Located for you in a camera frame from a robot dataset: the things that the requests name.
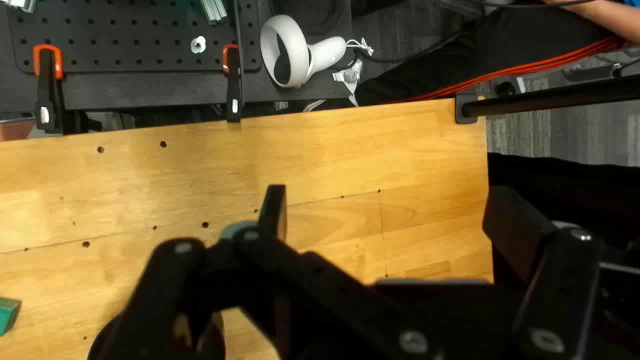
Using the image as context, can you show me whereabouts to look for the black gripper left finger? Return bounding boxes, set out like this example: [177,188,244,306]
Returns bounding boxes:
[86,183,446,360]

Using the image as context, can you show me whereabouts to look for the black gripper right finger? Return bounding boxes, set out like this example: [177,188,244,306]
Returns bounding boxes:
[483,185,607,360]

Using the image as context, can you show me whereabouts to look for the person's forearm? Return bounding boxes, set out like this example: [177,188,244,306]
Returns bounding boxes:
[546,0,640,45]

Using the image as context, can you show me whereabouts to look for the green block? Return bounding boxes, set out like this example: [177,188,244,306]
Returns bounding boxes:
[0,296,25,337]

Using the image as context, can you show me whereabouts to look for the black metal rod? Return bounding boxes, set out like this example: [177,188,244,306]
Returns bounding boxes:
[454,73,640,126]

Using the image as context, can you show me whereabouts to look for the orange black bar clamp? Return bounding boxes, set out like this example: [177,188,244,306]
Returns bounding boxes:
[31,43,69,134]
[220,43,247,124]

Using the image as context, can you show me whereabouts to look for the black trousers with red stripe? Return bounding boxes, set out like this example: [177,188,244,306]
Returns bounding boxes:
[358,4,628,106]

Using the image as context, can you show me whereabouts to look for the black perforated pegboard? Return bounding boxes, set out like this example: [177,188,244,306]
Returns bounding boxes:
[5,0,267,76]

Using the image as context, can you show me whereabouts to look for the white VR controller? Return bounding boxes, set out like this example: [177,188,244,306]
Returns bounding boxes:
[258,12,351,90]

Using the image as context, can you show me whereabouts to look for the white controller wrist strap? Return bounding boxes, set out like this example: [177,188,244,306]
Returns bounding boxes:
[330,36,376,109]

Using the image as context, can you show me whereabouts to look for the silver metal bracket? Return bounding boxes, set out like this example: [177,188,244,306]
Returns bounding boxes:
[196,0,231,25]

